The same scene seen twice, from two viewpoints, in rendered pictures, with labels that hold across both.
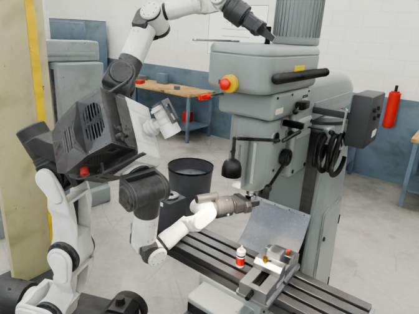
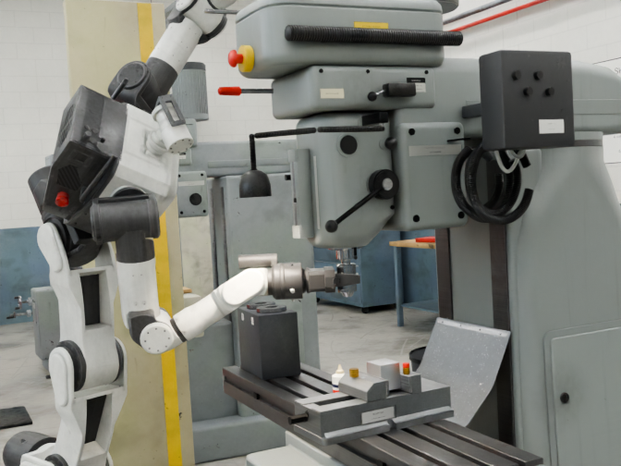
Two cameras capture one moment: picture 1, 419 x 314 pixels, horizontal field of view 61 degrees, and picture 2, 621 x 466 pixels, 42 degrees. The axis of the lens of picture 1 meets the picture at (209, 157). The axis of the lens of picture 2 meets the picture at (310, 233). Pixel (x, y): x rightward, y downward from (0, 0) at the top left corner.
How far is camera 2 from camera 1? 1.21 m
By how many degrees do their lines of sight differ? 32
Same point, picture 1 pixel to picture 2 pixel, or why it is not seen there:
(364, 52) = not seen: outside the picture
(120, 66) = (130, 68)
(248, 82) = (260, 48)
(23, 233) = (121, 435)
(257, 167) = (322, 198)
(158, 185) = (138, 206)
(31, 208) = (137, 392)
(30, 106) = not seen: hidden behind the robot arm
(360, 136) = (497, 124)
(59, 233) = (66, 325)
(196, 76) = not seen: hidden behind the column
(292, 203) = (484, 315)
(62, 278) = (61, 395)
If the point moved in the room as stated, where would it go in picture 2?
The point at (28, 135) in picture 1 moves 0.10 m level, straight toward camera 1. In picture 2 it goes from (37, 180) to (24, 180)
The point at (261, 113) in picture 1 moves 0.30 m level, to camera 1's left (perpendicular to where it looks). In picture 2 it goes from (303, 99) to (196, 112)
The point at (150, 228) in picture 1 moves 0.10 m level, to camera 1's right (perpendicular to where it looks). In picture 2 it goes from (135, 278) to (170, 278)
